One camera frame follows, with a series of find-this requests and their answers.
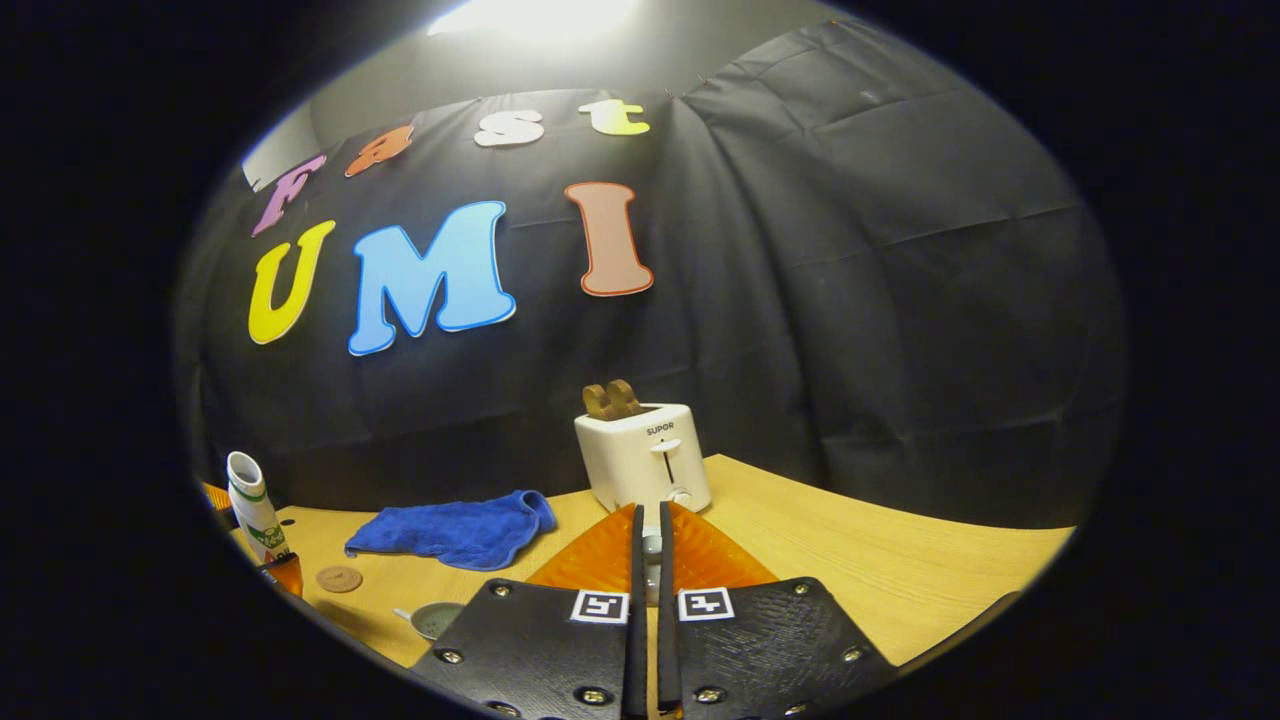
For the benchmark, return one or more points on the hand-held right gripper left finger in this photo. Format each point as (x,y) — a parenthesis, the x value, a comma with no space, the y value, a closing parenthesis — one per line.
(637,650)

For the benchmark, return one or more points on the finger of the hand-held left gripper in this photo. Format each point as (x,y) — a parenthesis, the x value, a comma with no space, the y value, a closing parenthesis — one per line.
(222,508)
(288,575)

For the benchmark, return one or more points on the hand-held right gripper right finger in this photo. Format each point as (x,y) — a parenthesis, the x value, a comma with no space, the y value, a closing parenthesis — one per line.
(666,650)

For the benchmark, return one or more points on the white plastic water bottle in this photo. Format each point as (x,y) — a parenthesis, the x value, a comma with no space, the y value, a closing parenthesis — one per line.
(252,505)

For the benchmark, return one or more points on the round brown coaster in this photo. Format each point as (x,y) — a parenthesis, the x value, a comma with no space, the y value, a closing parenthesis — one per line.
(338,579)

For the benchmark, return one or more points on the white blue-flowered teacup lid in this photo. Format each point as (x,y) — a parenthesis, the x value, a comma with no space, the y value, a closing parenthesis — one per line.
(652,565)

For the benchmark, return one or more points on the white blue-flowered teacup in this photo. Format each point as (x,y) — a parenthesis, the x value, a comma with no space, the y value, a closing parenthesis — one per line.
(435,620)

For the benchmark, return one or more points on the blue towel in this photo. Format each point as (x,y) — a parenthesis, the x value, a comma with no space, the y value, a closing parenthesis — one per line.
(450,530)

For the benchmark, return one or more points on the white toaster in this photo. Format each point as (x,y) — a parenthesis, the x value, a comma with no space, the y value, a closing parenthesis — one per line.
(640,460)

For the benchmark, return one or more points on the brown bread slice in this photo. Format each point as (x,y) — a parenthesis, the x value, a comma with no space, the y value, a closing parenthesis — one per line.
(596,402)
(624,397)

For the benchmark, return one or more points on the black backdrop cloth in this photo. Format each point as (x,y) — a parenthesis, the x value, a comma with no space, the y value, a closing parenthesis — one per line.
(850,300)

